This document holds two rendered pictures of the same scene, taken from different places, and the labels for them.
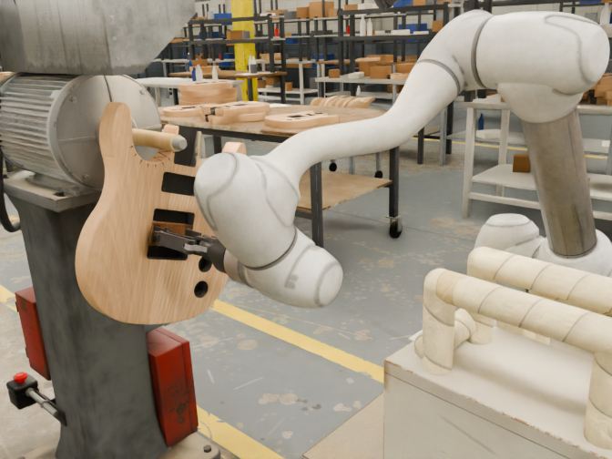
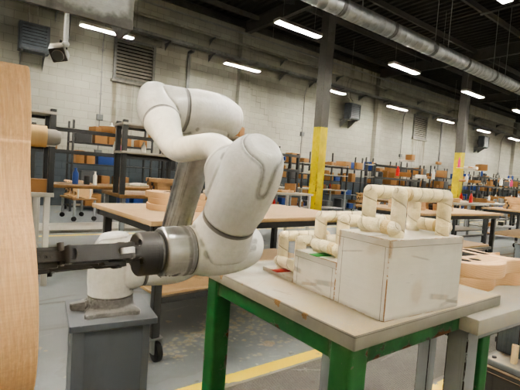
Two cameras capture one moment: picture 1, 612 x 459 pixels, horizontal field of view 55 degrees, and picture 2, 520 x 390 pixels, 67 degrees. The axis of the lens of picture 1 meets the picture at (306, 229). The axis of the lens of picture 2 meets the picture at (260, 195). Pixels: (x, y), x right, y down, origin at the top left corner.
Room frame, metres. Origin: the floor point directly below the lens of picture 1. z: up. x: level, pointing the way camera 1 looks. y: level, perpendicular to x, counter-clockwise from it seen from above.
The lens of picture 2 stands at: (0.68, 0.76, 1.22)
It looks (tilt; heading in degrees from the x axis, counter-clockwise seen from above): 3 degrees down; 280
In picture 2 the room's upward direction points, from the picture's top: 4 degrees clockwise
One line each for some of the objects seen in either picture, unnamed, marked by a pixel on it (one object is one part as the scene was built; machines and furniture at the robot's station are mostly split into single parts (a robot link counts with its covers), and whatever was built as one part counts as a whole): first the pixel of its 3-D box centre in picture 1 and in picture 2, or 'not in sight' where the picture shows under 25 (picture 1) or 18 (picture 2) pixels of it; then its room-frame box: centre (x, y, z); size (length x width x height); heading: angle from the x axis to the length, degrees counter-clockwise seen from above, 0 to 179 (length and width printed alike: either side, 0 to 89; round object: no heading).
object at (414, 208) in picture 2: not in sight; (413, 211); (0.48, -0.31, 1.15); 0.03 x 0.03 x 0.09
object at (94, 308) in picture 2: not in sight; (104, 301); (1.45, -0.50, 0.73); 0.22 x 0.18 x 0.06; 40
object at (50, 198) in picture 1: (68, 181); not in sight; (1.43, 0.58, 1.11); 0.36 x 0.24 x 0.04; 47
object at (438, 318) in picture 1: (438, 326); (398, 215); (0.54, -0.13, 1.15); 0.03 x 0.03 x 0.09
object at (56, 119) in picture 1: (76, 127); not in sight; (1.39, 0.53, 1.25); 0.41 x 0.27 x 0.26; 47
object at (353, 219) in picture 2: not in sight; (367, 220); (0.59, -0.31, 1.12); 0.20 x 0.03 x 0.03; 44
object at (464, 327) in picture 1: (450, 331); (378, 225); (0.58, -0.15, 1.12); 0.11 x 0.03 x 0.03; 135
